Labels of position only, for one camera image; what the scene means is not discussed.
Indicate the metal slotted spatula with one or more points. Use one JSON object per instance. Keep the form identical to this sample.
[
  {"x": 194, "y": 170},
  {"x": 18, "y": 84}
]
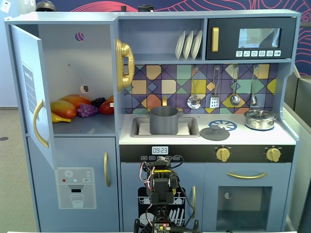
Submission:
[{"x": 214, "y": 102}]

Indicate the grey toy sink basin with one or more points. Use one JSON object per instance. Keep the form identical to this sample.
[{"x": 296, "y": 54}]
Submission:
[{"x": 194, "y": 131}]

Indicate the black helmet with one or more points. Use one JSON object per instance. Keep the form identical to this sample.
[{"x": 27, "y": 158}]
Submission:
[{"x": 46, "y": 5}]

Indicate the shiny steel pot with lid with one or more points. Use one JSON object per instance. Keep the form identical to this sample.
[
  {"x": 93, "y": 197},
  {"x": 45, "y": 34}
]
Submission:
[{"x": 260, "y": 120}]

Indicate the white toy plate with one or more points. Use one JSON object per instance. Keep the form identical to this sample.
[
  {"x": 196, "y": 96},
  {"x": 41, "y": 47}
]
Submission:
[
  {"x": 187, "y": 46},
  {"x": 179, "y": 46},
  {"x": 196, "y": 44}
]

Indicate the red toy fruit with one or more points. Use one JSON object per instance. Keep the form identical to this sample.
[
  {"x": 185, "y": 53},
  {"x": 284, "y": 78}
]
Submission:
[{"x": 106, "y": 108}]

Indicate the blue cabinet door with list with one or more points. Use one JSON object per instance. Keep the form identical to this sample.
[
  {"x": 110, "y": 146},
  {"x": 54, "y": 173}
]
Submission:
[{"x": 24, "y": 48}]

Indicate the white wall socket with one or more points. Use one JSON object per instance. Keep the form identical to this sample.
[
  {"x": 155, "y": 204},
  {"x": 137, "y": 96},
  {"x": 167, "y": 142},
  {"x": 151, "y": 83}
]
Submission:
[{"x": 5, "y": 6}]

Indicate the gray plastic pot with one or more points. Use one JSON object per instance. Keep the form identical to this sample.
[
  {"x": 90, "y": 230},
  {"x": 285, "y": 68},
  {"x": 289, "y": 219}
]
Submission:
[{"x": 164, "y": 121}]

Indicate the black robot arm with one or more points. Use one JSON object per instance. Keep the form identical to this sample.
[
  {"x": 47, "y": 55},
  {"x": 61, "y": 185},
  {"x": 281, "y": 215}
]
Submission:
[{"x": 161, "y": 187}]

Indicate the orange toy fruit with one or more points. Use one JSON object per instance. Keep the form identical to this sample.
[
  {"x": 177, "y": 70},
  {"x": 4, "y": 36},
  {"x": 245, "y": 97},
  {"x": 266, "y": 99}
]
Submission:
[{"x": 110, "y": 98}]

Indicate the metal spoon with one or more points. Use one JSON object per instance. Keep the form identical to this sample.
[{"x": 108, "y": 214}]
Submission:
[{"x": 253, "y": 99}]

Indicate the yellow red mango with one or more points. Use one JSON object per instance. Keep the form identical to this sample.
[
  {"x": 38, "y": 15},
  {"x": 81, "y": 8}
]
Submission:
[{"x": 63, "y": 109}]

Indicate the robot controller circuit board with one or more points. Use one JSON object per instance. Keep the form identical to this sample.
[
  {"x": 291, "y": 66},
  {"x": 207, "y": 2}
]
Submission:
[{"x": 161, "y": 227}]

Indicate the small black object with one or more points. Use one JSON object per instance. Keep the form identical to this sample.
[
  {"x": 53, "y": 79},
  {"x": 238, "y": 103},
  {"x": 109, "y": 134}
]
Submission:
[{"x": 123, "y": 9}]

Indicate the blue oven door with window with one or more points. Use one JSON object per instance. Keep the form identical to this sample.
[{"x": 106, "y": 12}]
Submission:
[{"x": 211, "y": 184}]

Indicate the gray pot lid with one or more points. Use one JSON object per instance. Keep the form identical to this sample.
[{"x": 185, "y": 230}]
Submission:
[{"x": 215, "y": 134}]

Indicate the gold toy faucet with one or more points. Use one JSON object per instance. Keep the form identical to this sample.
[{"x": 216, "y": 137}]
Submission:
[{"x": 165, "y": 100}]

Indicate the purple toy grapes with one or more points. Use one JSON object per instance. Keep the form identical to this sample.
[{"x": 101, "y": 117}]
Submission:
[{"x": 87, "y": 110}]

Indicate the black toy grapes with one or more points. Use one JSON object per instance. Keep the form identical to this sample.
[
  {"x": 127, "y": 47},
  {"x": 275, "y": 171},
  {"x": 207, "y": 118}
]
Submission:
[{"x": 98, "y": 102}]

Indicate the large orange red mango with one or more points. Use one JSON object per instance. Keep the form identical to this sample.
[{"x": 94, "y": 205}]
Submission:
[{"x": 77, "y": 99}]

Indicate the black cylindrical container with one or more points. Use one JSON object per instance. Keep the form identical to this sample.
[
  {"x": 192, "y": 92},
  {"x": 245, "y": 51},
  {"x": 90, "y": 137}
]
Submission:
[{"x": 145, "y": 8}]

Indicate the gold toy telephone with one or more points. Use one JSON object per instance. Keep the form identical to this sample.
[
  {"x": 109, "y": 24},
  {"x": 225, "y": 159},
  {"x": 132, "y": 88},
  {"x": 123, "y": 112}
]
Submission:
[{"x": 124, "y": 49}]

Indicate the grey partition panel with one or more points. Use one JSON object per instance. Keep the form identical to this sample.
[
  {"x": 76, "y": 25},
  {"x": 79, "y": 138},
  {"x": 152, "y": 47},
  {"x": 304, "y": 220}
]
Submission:
[{"x": 301, "y": 109}]

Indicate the blue toy kitchen body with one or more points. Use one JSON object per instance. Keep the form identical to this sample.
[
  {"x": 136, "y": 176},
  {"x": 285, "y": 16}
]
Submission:
[{"x": 243, "y": 139}]

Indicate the round floor cover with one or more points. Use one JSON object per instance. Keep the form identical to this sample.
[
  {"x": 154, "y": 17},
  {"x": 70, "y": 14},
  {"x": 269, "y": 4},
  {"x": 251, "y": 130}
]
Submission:
[{"x": 3, "y": 138}]

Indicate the blue freezer door with dispenser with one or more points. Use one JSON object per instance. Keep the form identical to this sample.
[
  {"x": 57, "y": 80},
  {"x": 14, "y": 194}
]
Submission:
[{"x": 73, "y": 155}]

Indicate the gold stove knob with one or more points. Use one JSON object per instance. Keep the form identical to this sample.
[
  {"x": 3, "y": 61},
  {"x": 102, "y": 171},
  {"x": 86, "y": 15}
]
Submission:
[
  {"x": 223, "y": 154},
  {"x": 273, "y": 154}
]

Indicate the metal ladle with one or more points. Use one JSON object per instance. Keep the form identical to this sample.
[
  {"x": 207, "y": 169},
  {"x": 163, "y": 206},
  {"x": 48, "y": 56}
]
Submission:
[{"x": 235, "y": 99}]

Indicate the yellow toy banana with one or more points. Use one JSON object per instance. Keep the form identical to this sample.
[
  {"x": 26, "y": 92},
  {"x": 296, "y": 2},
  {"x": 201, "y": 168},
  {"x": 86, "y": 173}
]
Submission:
[{"x": 60, "y": 119}]

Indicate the black toy microwave door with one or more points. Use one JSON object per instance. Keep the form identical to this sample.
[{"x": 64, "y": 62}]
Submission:
[{"x": 228, "y": 36}]

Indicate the metal skimmer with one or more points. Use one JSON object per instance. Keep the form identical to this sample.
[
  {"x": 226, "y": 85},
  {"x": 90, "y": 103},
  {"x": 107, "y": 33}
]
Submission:
[{"x": 194, "y": 102}]

